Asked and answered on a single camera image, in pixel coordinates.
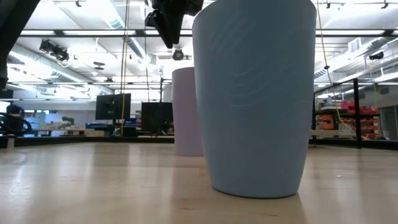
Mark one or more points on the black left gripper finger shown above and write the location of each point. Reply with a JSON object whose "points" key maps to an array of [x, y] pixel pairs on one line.
{"points": [[157, 21], [174, 28]]}

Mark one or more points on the lavender plastic cup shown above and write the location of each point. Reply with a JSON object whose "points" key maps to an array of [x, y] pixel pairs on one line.
{"points": [[186, 112]]}

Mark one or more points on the light blue plastic cup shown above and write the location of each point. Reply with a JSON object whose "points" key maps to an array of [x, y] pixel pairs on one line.
{"points": [[255, 109]]}

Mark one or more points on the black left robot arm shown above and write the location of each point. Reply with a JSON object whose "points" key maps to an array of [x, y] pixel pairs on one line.
{"points": [[12, 31]]}

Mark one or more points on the wooden shelf board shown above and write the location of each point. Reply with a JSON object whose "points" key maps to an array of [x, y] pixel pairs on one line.
{"points": [[329, 133]]}

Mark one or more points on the white cylindrical tank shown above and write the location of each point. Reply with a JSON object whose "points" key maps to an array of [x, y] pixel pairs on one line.
{"points": [[168, 93]]}

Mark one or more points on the black monitor on stand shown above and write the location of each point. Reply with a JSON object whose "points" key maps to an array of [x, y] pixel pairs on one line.
{"points": [[112, 107]]}

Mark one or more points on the black ceiling-mounted device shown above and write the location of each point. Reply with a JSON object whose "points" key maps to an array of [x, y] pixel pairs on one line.
{"points": [[56, 51]]}

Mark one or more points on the person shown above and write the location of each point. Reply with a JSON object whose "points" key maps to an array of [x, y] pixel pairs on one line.
{"points": [[14, 110]]}

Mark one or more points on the small black ceiling fixture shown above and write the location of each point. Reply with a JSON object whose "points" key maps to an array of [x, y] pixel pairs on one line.
{"points": [[377, 56]]}

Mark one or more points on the storage rack with red bins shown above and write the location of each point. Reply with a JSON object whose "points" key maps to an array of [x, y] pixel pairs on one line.
{"points": [[367, 121]]}

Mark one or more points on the round black ceiling camera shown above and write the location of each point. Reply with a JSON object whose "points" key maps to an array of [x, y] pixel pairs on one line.
{"points": [[178, 54]]}

